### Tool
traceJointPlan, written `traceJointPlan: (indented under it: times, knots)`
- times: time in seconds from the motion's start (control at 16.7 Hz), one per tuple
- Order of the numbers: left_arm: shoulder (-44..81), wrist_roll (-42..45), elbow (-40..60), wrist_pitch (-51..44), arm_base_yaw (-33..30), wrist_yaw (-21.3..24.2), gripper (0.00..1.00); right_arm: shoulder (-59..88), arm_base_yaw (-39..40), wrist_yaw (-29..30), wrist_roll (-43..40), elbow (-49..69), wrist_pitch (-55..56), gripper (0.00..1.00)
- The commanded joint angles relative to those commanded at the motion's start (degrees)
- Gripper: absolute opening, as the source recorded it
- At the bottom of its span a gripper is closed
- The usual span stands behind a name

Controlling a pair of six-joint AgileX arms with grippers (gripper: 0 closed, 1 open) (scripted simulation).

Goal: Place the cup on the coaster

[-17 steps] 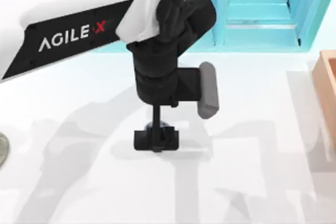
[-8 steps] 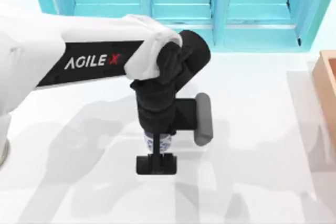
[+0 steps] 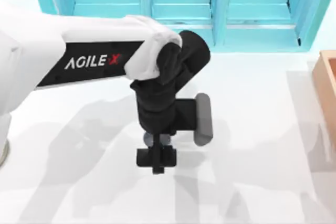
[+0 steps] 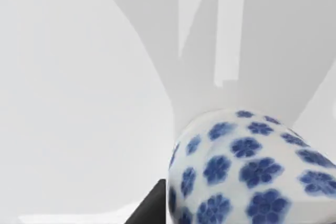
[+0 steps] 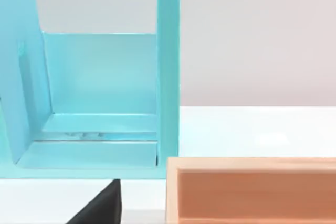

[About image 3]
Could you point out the small grey round object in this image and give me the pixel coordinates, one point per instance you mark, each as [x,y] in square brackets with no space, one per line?
[147,140]

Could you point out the light blue rack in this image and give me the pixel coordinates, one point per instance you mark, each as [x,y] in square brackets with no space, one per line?
[183,3]

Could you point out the shallow salmon-coloured box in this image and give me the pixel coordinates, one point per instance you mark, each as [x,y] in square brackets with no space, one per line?
[326,98]

